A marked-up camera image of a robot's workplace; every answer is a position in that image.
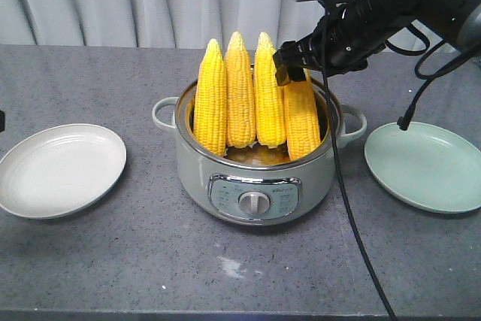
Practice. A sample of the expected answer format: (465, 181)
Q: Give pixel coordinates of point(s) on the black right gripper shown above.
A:
(341, 42)

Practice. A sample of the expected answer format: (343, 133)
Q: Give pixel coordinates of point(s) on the yellow corn cob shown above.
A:
(301, 119)
(210, 101)
(270, 125)
(241, 121)

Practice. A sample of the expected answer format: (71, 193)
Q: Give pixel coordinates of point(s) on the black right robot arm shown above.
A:
(457, 22)

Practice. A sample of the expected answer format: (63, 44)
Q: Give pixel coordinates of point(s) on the green electric cooking pot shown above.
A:
(258, 185)

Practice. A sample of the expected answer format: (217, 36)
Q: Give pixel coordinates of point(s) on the light green plate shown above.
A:
(426, 166)

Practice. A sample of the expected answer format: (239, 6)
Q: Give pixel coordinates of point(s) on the grey white curtain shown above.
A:
(187, 24)

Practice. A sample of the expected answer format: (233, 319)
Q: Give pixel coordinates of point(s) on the beige white plate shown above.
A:
(61, 170)

